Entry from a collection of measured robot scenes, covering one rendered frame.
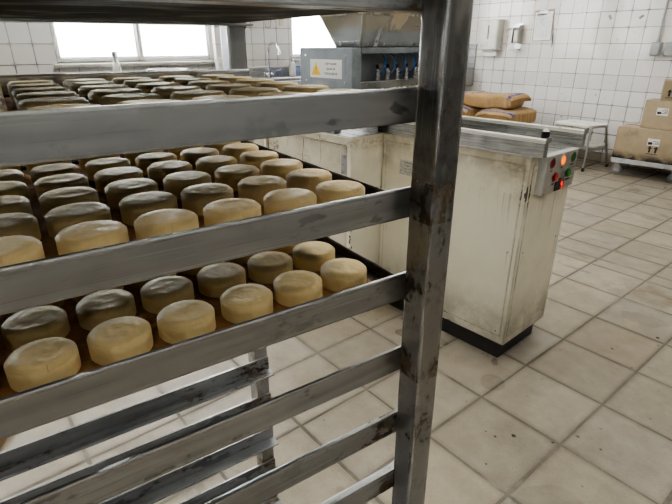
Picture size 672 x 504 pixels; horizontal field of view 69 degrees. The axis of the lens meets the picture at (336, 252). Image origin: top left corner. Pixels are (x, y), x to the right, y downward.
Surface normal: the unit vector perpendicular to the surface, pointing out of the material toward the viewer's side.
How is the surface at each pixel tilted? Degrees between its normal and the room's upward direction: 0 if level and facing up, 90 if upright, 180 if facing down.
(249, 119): 90
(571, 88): 90
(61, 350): 0
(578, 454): 0
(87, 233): 0
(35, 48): 90
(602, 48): 90
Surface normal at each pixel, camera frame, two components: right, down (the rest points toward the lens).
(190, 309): 0.00, -0.92
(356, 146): 0.66, 0.29
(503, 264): -0.75, 0.26
